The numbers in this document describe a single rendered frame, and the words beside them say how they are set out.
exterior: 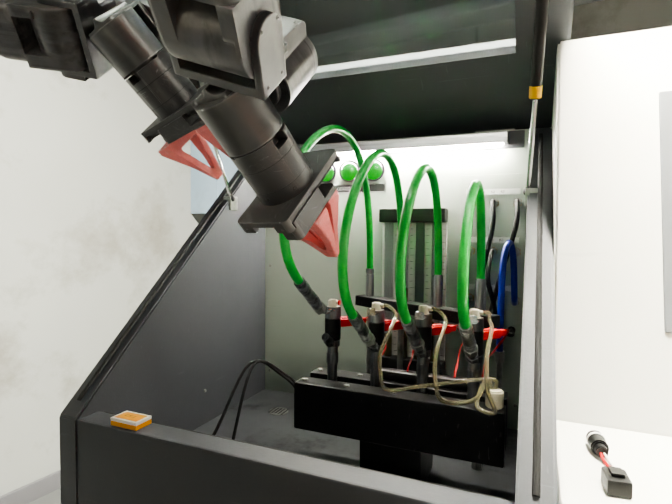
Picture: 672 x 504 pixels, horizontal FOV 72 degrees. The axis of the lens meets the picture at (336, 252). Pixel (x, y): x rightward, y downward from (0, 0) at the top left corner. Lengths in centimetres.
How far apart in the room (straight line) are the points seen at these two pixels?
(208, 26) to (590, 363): 63
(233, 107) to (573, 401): 59
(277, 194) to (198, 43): 14
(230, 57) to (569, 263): 57
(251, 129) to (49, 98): 226
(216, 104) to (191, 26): 6
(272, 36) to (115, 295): 246
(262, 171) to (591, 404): 55
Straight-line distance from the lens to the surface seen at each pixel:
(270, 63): 36
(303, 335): 118
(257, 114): 39
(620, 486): 58
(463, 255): 61
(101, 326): 273
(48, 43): 62
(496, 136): 102
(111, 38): 57
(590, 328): 75
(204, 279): 101
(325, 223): 44
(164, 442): 73
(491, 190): 103
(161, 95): 57
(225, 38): 34
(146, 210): 286
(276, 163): 41
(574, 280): 76
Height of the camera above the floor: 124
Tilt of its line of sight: 2 degrees down
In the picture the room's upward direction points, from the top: 1 degrees clockwise
